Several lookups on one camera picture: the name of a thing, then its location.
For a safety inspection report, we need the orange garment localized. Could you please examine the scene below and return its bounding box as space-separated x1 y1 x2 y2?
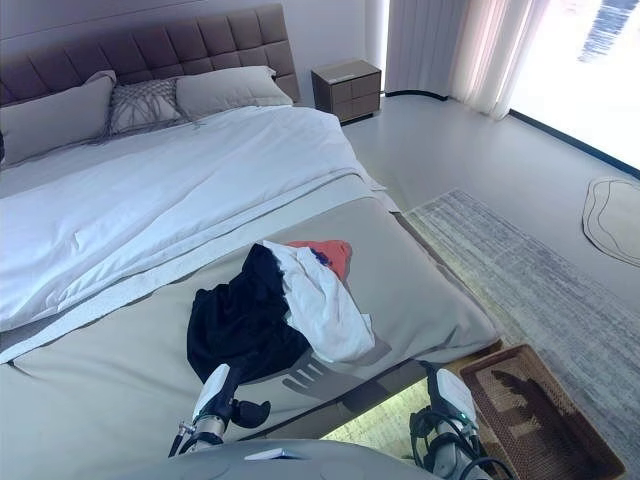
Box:
287 239 353 283

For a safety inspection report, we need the grey robot torso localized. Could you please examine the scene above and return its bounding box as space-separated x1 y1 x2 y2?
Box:
149 438 437 480

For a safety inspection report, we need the large bed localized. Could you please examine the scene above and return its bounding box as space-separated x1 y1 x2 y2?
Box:
0 172 504 480

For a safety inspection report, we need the large beige pillow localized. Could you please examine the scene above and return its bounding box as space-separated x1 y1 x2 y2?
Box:
0 69 118 169
174 65 294 122

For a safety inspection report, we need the white sheer curtain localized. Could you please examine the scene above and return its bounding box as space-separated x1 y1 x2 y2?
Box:
386 0 557 122

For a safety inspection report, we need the brown tufted headboard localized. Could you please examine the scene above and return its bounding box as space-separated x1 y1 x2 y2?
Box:
0 3 302 109

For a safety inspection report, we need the brown wicker basket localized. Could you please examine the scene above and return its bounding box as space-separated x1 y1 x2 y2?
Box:
458 343 628 480

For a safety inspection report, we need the small cream floor mat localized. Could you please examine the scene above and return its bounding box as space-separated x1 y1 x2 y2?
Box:
580 176 640 269

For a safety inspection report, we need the white duvet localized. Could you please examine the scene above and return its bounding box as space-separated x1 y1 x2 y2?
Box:
0 104 370 334

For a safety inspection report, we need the black and white left hand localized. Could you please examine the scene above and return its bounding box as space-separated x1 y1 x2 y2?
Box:
192 363 272 430

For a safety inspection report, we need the grey striped rug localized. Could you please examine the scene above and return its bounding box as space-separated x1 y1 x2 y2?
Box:
319 188 640 480

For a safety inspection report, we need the black window floor track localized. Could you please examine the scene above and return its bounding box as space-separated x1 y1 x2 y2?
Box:
383 88 640 181

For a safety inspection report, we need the white garment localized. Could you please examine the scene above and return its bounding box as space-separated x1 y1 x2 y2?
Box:
262 239 377 364

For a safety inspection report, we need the black and white right hand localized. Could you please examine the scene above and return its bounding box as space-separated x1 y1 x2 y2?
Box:
417 359 479 426

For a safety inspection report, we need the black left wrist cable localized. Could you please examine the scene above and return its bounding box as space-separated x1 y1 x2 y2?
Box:
167 421 202 459

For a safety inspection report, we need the black garment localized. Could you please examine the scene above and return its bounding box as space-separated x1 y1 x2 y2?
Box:
186 243 312 387

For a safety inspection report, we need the brown wooden nightstand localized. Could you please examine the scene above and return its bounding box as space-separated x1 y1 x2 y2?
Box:
310 58 384 126

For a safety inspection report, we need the grey patterned decorative pillow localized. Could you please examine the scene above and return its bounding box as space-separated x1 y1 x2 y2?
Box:
106 76 194 137

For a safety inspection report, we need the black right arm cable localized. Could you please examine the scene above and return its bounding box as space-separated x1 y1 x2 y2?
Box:
409 407 516 480

